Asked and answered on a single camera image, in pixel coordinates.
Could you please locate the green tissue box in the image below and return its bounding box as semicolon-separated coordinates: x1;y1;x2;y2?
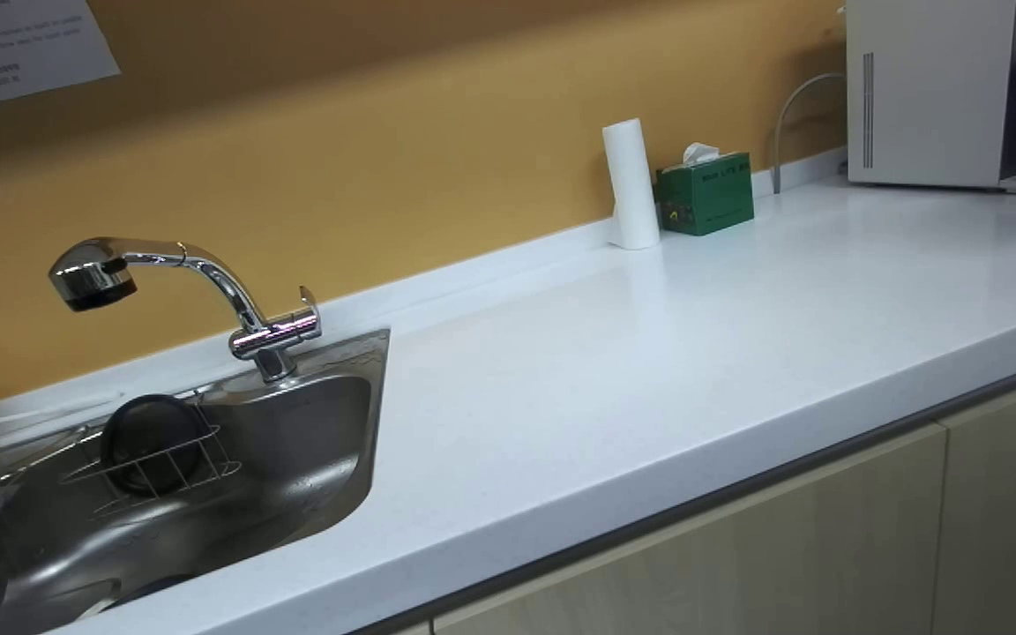
655;142;755;237

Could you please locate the grey hose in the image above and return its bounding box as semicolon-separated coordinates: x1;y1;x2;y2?
772;72;848;195

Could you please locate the white paper towel roll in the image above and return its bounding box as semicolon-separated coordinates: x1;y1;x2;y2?
601;118;661;251

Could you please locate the black round sink strainer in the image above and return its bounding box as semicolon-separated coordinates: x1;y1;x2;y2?
101;394;209;497

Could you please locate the white paper notice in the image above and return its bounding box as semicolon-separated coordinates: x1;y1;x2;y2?
0;0;122;115

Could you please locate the stainless steel sink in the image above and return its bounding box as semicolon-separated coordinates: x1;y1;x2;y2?
0;328;392;635

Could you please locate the wire sink rack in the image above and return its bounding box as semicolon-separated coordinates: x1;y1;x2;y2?
60;389;243;518

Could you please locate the white coffee maker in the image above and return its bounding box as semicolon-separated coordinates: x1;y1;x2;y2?
838;0;1016;197

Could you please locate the chrome sink tap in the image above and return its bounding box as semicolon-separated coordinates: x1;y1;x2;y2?
49;236;324;384

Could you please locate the beige cabinet door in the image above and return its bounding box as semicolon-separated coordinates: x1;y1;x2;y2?
431;423;949;635
930;367;1016;635

